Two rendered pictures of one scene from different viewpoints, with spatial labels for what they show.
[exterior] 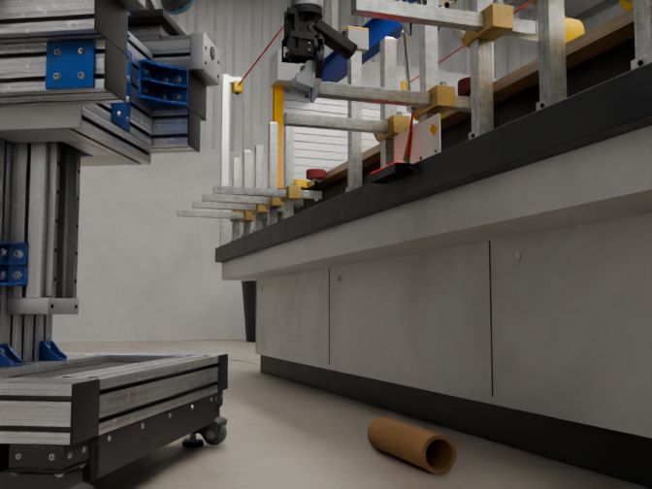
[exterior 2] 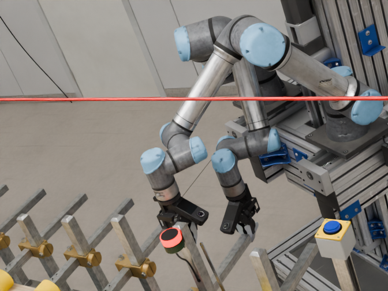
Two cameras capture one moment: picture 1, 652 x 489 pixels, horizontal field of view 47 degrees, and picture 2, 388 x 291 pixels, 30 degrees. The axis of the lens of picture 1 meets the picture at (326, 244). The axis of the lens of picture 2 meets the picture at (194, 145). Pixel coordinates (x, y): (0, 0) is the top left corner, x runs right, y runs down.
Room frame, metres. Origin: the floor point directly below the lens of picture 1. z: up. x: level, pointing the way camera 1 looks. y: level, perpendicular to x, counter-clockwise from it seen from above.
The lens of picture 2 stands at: (3.45, -0.95, 2.34)
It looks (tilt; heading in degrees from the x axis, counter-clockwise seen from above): 28 degrees down; 153
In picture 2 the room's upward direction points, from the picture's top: 22 degrees counter-clockwise
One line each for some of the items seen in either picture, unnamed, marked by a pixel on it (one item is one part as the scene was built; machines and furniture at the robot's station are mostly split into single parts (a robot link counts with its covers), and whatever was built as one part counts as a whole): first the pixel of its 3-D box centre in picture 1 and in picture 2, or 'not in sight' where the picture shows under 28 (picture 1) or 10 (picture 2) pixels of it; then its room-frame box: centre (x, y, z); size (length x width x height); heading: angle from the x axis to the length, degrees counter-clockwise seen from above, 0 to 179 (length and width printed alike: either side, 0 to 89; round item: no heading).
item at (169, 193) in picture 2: not in sight; (165, 190); (1.74, -0.21, 1.23); 0.08 x 0.08 x 0.05
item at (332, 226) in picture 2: not in sight; (332, 227); (2.32, -0.09, 1.22); 0.04 x 0.04 x 0.02
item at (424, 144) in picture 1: (415, 145); not in sight; (1.86, -0.22, 0.75); 0.26 x 0.01 x 0.10; 19
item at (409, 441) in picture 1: (407, 442); not in sight; (1.76, -0.19, 0.04); 0.30 x 0.08 x 0.08; 19
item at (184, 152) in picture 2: not in sight; (185, 152); (1.76, -0.10, 1.30); 0.11 x 0.11 x 0.08; 71
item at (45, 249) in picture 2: not in sight; (36, 247); (1.11, -0.51, 0.95); 0.14 x 0.06 x 0.05; 19
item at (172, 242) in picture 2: not in sight; (170, 237); (1.85, -0.30, 1.16); 0.06 x 0.06 x 0.02
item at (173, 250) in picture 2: not in sight; (173, 243); (1.85, -0.30, 1.13); 0.06 x 0.06 x 0.02
